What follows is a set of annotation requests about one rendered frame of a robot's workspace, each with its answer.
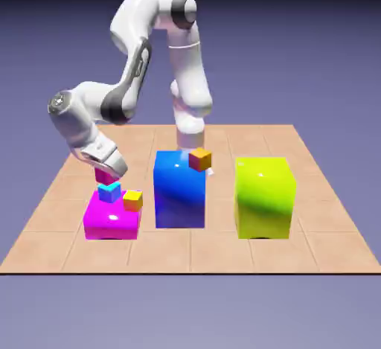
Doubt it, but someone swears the small blue cube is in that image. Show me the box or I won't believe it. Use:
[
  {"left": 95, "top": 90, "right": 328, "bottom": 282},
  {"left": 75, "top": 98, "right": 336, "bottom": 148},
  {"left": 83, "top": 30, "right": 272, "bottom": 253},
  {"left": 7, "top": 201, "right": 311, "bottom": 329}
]
[{"left": 97, "top": 181, "right": 123, "bottom": 205}]

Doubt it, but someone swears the small red cube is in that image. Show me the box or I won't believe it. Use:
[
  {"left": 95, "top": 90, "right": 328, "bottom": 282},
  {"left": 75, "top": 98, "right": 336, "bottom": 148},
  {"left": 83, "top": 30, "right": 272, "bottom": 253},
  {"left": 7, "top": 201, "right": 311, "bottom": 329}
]
[{"left": 95, "top": 167, "right": 121, "bottom": 187}]

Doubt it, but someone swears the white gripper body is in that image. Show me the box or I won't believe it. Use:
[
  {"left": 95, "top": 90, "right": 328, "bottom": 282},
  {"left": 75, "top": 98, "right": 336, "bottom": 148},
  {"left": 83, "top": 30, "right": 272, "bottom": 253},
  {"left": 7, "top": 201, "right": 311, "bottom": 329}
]
[{"left": 80, "top": 147, "right": 129, "bottom": 178}]

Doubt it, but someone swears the large magenta box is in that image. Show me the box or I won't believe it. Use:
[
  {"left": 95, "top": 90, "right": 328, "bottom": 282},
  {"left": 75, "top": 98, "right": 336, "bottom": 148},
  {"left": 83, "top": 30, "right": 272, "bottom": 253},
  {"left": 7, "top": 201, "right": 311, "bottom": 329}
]
[{"left": 83, "top": 189, "right": 143, "bottom": 240}]

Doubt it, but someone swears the small orange cube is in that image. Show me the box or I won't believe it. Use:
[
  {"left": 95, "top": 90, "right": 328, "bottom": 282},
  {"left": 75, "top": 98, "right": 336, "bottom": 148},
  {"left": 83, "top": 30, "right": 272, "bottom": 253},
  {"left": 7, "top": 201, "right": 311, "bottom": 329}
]
[{"left": 188, "top": 147, "right": 213, "bottom": 173}]

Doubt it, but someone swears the large blue box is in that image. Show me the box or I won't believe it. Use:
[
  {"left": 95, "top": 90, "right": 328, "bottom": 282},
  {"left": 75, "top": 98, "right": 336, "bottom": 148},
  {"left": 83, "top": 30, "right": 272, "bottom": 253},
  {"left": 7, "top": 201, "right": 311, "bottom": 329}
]
[{"left": 153, "top": 150, "right": 207, "bottom": 230}]

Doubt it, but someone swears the large yellow-green box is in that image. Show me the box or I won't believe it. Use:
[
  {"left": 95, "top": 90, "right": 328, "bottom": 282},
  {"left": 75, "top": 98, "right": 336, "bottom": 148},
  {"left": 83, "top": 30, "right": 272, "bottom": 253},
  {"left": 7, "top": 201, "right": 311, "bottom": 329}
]
[{"left": 234, "top": 156, "right": 298, "bottom": 240}]

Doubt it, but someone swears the small yellow cube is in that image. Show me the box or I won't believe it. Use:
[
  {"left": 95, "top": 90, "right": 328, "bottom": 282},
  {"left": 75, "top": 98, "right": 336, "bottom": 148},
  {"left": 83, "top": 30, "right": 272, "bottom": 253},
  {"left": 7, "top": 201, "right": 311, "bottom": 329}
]
[{"left": 122, "top": 190, "right": 144, "bottom": 214}]

